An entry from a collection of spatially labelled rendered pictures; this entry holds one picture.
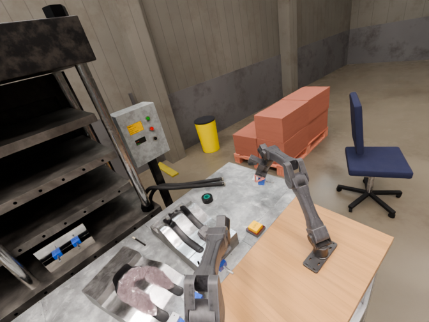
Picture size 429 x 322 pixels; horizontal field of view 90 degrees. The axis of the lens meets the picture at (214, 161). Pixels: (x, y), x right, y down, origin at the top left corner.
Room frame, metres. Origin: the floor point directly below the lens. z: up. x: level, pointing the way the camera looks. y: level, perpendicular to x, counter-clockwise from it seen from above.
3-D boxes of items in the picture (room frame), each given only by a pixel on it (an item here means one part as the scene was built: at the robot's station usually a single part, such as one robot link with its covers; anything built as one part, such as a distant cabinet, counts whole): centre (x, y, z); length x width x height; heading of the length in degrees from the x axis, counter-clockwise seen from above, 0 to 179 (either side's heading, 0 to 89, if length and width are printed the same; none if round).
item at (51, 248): (1.20, 1.16, 0.87); 0.50 x 0.27 x 0.17; 38
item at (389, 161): (1.63, -1.47, 0.53); 0.61 x 0.58 x 1.05; 40
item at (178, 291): (0.62, 0.44, 0.88); 0.34 x 0.15 x 0.07; 56
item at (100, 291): (0.62, 0.46, 0.86); 0.50 x 0.26 x 0.11; 56
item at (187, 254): (0.91, 0.23, 0.87); 0.50 x 0.26 x 0.14; 38
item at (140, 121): (1.59, 0.50, 0.74); 0.30 x 0.22 x 1.47; 128
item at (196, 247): (0.89, 0.23, 0.92); 0.35 x 0.16 x 0.09; 38
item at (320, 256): (0.63, -0.39, 0.84); 0.20 x 0.07 x 0.08; 123
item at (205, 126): (3.68, 0.00, 0.30); 0.39 x 0.38 x 0.60; 33
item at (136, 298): (0.63, 0.45, 0.90); 0.26 x 0.18 x 0.08; 56
